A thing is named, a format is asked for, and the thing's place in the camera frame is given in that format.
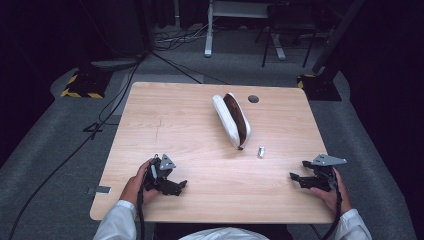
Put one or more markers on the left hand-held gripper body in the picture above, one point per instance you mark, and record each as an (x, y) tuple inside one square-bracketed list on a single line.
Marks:
[(159, 173)]

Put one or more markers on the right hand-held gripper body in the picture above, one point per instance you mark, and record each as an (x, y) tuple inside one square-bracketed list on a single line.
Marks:
[(325, 175)]

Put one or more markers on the small white eraser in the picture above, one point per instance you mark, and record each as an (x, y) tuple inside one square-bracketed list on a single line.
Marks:
[(261, 152)]

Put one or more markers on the white pencil case brown lining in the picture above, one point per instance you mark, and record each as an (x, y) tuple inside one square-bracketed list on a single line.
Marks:
[(230, 120)]

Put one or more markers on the person's right hand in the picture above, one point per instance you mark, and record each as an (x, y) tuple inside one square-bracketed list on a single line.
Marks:
[(338, 196)]

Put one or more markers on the person's left hand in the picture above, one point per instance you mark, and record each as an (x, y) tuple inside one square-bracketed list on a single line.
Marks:
[(133, 186)]

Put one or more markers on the grey tape strip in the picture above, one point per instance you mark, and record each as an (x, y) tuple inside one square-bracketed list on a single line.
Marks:
[(100, 190)]

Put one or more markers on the person's torso white clothing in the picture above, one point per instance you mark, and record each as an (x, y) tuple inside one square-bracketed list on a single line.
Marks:
[(223, 234)]

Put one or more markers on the black yellow striped stand base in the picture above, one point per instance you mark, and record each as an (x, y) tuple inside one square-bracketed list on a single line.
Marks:
[(85, 83), (318, 87)]

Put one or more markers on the black chair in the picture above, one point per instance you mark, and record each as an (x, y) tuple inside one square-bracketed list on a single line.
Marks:
[(290, 23)]

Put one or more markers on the white desk frame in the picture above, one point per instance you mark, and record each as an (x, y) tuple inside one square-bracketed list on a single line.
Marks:
[(230, 13)]

